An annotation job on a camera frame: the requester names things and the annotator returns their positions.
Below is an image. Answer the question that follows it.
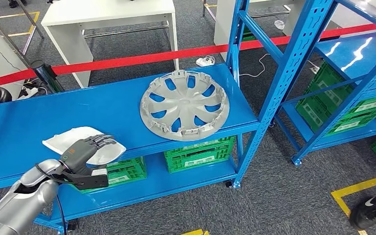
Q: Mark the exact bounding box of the person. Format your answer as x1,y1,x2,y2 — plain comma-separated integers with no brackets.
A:
349,186,376,230

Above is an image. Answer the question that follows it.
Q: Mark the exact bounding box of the black barrier stanchion post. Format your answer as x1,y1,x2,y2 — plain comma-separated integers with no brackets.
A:
29,60,66,94

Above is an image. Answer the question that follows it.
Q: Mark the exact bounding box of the white floor cable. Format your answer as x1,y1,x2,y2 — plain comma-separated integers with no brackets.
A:
239,53,321,78

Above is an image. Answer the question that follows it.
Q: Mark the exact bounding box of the white power strip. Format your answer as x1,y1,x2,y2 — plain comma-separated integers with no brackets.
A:
18,86,40,100

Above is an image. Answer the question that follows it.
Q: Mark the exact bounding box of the red barrier belt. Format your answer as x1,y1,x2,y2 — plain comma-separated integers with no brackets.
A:
0,22,376,90

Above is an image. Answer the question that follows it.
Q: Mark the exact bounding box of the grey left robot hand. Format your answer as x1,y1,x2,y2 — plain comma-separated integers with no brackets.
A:
59,134,118,177

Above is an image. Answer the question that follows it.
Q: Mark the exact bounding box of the white plastic shell part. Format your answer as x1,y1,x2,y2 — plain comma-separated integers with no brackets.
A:
42,126,127,166

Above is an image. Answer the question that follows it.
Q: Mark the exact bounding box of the grey plastic wheel hubcap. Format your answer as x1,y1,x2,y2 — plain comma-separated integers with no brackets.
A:
139,70,231,141

